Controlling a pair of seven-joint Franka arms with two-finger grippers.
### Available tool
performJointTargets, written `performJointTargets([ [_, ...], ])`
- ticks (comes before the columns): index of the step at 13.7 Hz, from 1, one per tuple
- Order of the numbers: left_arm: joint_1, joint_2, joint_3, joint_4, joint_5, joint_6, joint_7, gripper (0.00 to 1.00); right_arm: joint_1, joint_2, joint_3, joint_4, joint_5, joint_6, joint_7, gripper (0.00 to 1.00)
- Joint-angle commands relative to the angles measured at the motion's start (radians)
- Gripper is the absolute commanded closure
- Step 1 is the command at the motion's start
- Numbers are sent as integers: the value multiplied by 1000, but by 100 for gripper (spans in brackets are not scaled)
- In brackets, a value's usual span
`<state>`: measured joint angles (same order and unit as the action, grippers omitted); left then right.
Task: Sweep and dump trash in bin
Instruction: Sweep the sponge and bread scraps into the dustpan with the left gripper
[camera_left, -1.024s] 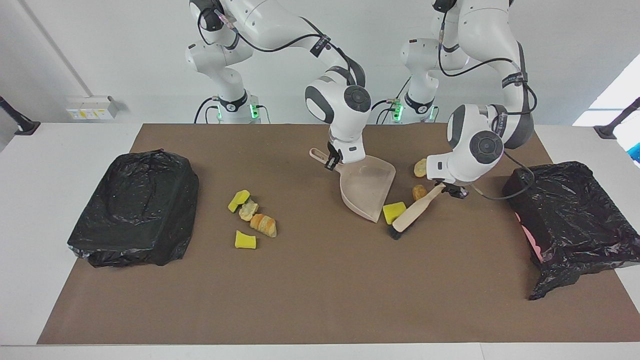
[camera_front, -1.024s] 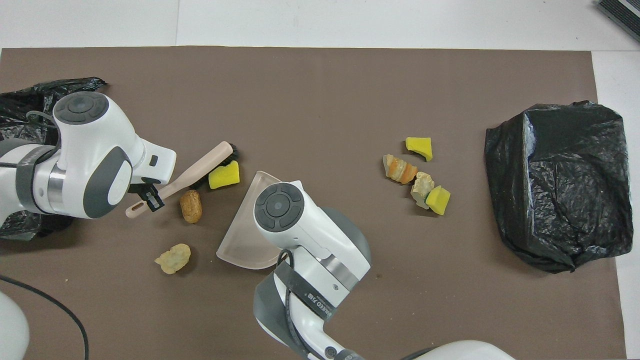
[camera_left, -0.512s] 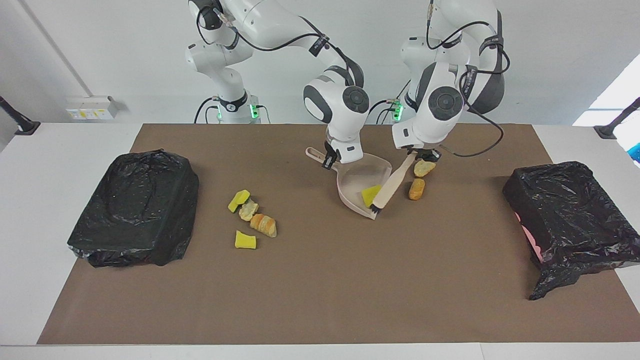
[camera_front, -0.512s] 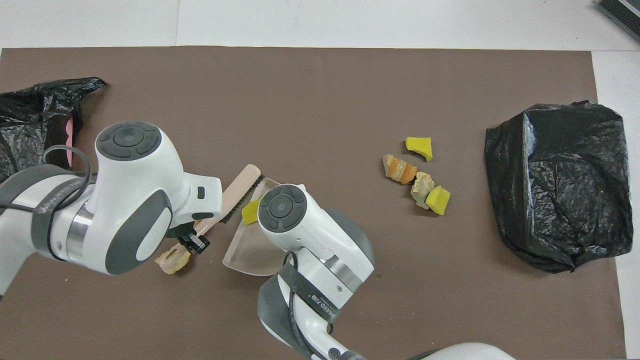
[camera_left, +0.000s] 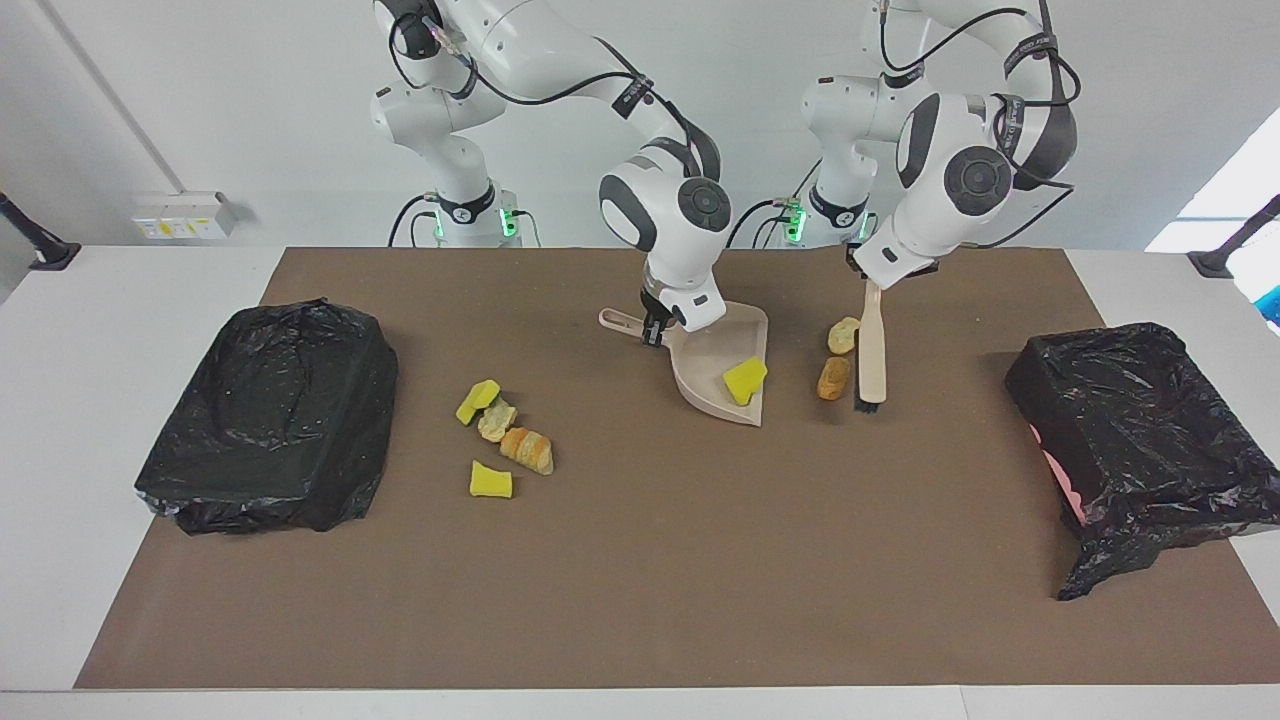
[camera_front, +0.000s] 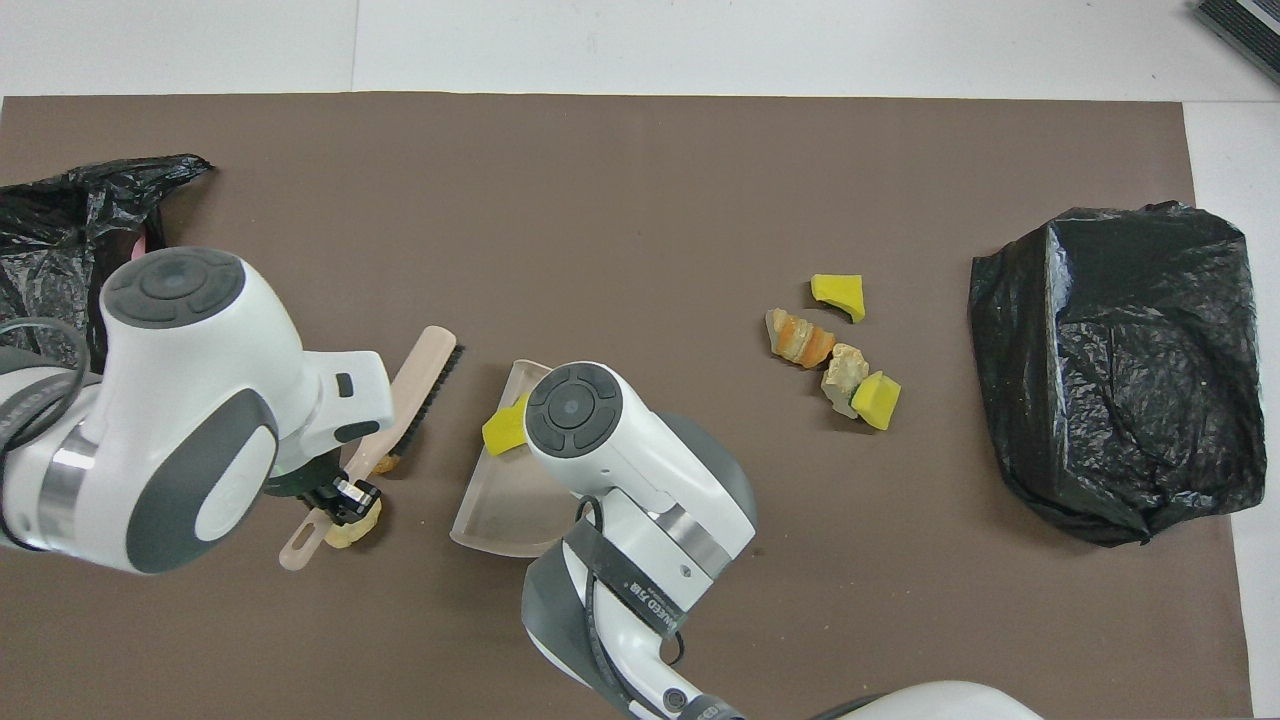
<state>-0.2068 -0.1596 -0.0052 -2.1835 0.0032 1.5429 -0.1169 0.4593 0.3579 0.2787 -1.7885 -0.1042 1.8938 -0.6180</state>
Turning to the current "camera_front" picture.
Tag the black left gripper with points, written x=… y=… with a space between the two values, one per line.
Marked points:
x=305 y=480

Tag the pale yellow bread chunk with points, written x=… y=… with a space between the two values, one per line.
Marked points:
x=355 y=532

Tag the brown bread nugget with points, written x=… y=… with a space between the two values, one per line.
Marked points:
x=386 y=464

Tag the beige hand brush black bristles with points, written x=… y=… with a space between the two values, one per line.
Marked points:
x=420 y=370

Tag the beige plastic dustpan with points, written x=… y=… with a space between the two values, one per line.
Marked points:
x=500 y=500

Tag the yellow sponge wedge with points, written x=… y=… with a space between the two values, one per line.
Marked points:
x=505 y=430

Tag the orange striped croissant piece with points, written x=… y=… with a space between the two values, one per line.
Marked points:
x=800 y=340

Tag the pale bread piece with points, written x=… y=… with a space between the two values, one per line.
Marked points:
x=843 y=375

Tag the thin yellow sponge piece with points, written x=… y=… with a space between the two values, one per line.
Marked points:
x=838 y=292

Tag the yellow sponge block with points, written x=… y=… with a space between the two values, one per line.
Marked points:
x=876 y=402

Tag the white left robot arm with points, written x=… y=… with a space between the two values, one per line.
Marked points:
x=180 y=400

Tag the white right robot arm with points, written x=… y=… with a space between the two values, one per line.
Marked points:
x=640 y=470

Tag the black bag bin pink rim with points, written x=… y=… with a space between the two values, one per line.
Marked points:
x=60 y=260

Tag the black bag-covered bin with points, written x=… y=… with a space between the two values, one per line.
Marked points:
x=1120 y=380

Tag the brown table mat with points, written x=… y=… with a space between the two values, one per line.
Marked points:
x=650 y=200

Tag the dark grey ribbed panel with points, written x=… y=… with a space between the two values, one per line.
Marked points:
x=1245 y=25

